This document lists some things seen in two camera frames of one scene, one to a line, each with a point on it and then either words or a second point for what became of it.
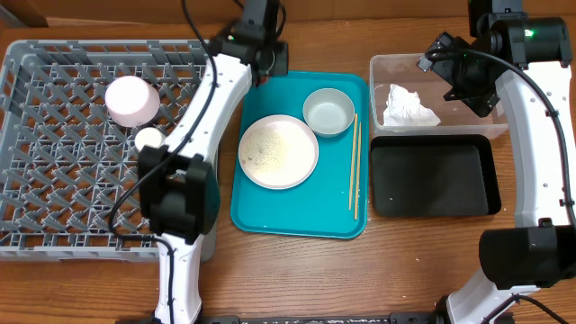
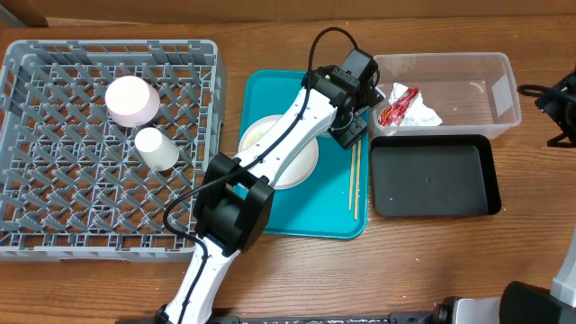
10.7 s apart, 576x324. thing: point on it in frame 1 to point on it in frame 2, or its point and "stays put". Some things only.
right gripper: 481,101 to 553,103
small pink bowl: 131,101 stays put
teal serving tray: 334,202 stays put
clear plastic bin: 406,101 stays put
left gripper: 282,60 to 348,135
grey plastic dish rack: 64,159 stays put
